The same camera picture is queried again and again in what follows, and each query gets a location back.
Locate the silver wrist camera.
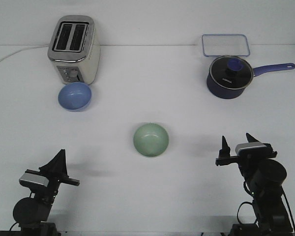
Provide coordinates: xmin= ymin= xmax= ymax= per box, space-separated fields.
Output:
xmin=235 ymin=142 xmax=267 ymax=156
xmin=19 ymin=173 xmax=49 ymax=188

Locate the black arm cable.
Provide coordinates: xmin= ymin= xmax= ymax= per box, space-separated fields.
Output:
xmin=9 ymin=221 xmax=22 ymax=232
xmin=237 ymin=181 xmax=295 ymax=234

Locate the glass pot lid blue knob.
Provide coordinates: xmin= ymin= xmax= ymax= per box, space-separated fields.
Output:
xmin=209 ymin=56 xmax=253 ymax=89

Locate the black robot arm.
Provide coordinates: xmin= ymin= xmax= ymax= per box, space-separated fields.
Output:
xmin=12 ymin=149 xmax=80 ymax=236
xmin=215 ymin=133 xmax=295 ymax=236

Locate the white toaster power cable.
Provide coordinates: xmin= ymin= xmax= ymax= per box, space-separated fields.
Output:
xmin=0 ymin=44 xmax=51 ymax=82

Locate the blue saucepan with handle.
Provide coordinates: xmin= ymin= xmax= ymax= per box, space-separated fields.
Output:
xmin=206 ymin=56 xmax=295 ymax=99

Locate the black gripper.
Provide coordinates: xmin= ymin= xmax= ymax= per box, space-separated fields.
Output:
xmin=25 ymin=149 xmax=80 ymax=196
xmin=215 ymin=133 xmax=277 ymax=172

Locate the silver two-slot toaster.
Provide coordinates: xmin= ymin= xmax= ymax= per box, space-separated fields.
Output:
xmin=47 ymin=15 xmax=101 ymax=85

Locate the clear container blue rim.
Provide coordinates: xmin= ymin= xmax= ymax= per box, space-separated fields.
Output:
xmin=201 ymin=34 xmax=250 ymax=57

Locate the green bowl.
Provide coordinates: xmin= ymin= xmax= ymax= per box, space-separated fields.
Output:
xmin=133 ymin=123 xmax=169 ymax=158

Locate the blue bowl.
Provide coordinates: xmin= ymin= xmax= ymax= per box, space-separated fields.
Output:
xmin=58 ymin=82 xmax=92 ymax=112

